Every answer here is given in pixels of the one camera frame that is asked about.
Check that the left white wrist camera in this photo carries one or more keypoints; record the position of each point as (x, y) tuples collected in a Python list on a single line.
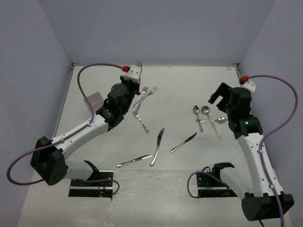
[(133, 74)]

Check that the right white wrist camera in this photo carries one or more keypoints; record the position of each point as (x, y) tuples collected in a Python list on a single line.
[(249, 85)]

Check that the steel knife lower left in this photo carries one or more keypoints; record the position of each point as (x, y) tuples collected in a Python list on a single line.
[(133, 160)]

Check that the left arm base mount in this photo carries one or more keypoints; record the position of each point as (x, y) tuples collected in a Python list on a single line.
[(88, 181)]

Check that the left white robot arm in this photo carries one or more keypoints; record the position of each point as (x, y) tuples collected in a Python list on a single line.
[(51, 161)]

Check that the steel knife right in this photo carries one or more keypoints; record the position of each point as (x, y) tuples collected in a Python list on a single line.
[(183, 143)]

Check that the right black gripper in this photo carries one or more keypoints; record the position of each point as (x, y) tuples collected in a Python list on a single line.
[(225, 91)]

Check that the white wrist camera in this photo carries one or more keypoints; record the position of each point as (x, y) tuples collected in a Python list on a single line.
[(133, 74), (249, 85)]

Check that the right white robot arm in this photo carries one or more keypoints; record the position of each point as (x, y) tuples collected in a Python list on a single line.
[(263, 197)]

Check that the large steel spoon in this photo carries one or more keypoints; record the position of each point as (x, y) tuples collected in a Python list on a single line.
[(205, 111)]

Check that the crosswise steel spoon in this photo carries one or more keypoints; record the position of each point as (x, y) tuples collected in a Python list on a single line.
[(218, 120)]

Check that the steel fork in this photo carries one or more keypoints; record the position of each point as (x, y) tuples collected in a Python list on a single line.
[(151, 92), (137, 116), (143, 93)]

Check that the clear plastic utensil container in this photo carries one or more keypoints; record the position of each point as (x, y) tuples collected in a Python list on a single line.
[(96, 100)]

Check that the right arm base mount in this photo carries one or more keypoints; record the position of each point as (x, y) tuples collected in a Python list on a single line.
[(210, 184)]

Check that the steel knife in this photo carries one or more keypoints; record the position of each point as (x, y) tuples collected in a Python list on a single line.
[(133, 160), (183, 143), (159, 137)]

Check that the small ornate steel spoon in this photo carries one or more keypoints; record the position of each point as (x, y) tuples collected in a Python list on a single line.
[(196, 112)]

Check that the steel knife centre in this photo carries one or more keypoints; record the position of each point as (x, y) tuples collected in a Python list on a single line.
[(159, 137)]

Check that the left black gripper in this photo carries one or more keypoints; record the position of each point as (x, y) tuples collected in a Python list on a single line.
[(137, 85)]

